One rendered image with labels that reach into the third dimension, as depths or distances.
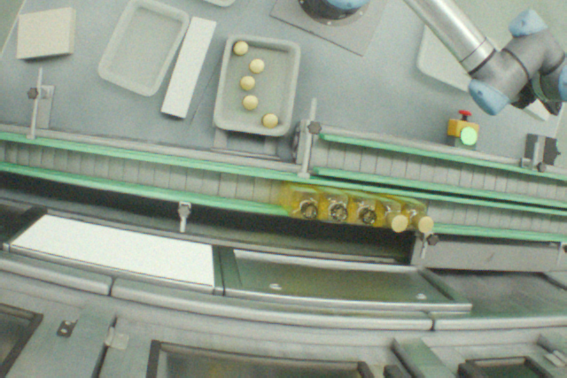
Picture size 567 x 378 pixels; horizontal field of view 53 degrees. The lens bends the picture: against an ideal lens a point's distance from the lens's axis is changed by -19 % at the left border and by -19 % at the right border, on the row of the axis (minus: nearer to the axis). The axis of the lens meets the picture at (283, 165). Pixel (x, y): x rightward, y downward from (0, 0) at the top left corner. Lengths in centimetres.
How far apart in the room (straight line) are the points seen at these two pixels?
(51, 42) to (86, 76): 15
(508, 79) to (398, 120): 68
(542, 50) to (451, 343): 54
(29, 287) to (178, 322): 26
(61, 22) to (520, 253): 137
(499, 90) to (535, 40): 13
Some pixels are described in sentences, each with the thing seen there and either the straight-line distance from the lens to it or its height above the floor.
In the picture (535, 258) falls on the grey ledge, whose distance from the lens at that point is 181.
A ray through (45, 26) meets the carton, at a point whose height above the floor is 83.
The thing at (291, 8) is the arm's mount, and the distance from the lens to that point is 165.
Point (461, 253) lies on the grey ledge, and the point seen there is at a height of 88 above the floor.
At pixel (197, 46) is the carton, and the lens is 158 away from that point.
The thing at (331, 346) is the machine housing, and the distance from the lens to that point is 105.
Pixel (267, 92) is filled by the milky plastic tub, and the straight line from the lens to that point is 163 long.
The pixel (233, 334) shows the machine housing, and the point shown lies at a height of 143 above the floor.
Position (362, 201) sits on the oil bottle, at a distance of 136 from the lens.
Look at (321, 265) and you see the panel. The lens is 142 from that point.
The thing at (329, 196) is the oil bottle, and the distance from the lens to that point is 134.
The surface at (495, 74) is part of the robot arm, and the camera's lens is 108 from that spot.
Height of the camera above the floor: 239
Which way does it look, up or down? 81 degrees down
